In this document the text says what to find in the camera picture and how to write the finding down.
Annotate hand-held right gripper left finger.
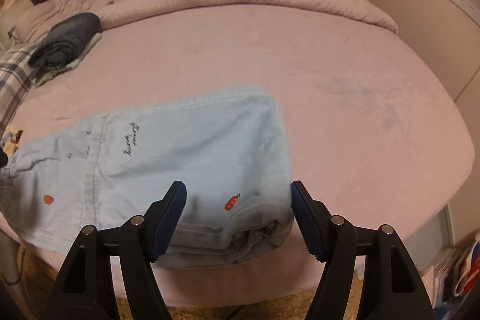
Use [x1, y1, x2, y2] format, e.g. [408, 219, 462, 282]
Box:
[44, 181, 187, 320]

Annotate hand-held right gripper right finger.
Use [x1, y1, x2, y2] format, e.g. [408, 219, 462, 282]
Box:
[290, 181, 436, 320]

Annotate light blue strawberry pants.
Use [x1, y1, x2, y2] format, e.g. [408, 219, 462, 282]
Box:
[0, 84, 295, 270]

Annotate yellow patterned cloth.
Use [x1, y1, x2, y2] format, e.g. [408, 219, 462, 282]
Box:
[0, 125, 23, 156]

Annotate plaid pillow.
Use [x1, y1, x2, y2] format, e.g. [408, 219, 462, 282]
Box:
[0, 43, 40, 118]

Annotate beige shaggy rug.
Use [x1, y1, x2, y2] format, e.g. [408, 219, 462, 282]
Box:
[17, 249, 361, 320]

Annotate folded light green cloth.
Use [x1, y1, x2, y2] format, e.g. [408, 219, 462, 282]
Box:
[34, 32, 103, 86]

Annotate folded dark blue clothes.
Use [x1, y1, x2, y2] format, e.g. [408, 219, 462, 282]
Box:
[28, 13, 101, 69]

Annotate stack of books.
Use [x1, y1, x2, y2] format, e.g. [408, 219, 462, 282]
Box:
[422, 247, 467, 306]

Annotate beige pillow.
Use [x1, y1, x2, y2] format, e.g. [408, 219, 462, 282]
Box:
[0, 0, 34, 51]

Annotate colourful printed bag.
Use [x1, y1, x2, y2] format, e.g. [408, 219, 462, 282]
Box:
[454, 234, 480, 300]

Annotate pink quilt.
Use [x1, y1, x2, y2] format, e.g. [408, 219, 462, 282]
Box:
[13, 0, 399, 43]

